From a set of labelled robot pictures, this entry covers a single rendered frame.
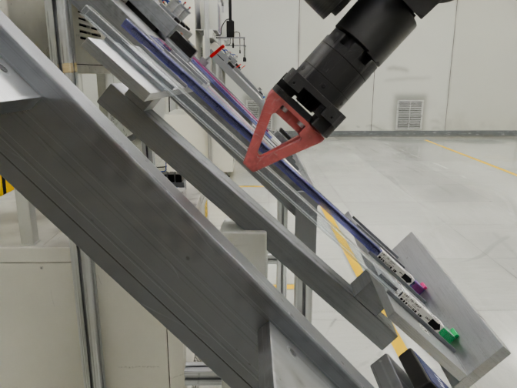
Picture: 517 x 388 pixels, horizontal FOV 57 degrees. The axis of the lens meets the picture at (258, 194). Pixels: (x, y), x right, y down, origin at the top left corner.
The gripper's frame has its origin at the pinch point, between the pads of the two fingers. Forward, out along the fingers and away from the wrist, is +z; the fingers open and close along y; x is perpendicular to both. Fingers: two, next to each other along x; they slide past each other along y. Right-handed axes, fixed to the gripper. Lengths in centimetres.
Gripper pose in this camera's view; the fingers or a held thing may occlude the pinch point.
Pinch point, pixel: (254, 160)
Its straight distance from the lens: 48.2
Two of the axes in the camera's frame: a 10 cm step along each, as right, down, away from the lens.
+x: 7.4, 6.6, 1.1
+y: -0.5, 2.3, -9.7
